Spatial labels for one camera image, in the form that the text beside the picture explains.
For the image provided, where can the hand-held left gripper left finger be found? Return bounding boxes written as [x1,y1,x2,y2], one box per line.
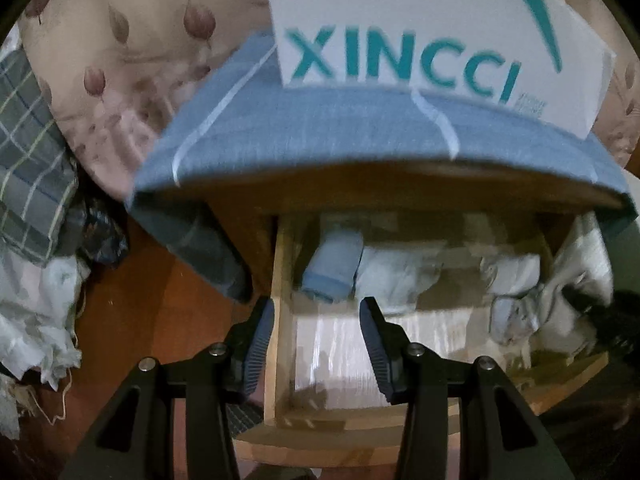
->
[60,297,276,480]

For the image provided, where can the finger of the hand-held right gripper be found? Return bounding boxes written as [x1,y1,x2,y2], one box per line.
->
[562,284,640,361]

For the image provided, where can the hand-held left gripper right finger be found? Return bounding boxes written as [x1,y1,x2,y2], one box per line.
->
[360,297,576,480]

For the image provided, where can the wooden drawer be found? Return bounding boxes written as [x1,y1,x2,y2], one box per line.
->
[235,212,613,466]

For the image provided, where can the pale blue underwear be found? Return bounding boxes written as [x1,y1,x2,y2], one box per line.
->
[356,245,448,316]

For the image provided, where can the white shoe box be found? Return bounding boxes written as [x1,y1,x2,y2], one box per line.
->
[262,0,618,138]

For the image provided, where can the dark plaid slipper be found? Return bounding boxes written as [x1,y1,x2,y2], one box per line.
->
[225,402,263,436]

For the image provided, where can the wooden nightstand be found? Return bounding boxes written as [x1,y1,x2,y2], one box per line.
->
[200,157,626,306]

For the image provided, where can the dark blue packet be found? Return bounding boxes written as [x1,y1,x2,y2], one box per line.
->
[75,197,130,263]

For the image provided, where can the blue-grey lined cloth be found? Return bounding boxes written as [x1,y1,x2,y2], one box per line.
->
[125,30,640,303]

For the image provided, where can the white floral cloth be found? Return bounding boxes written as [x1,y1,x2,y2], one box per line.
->
[0,247,83,441]

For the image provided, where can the plaid grey blanket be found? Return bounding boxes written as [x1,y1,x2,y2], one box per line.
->
[0,35,81,266]

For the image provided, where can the leaf print bed sheet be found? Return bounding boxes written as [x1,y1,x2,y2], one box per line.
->
[15,0,640,201]

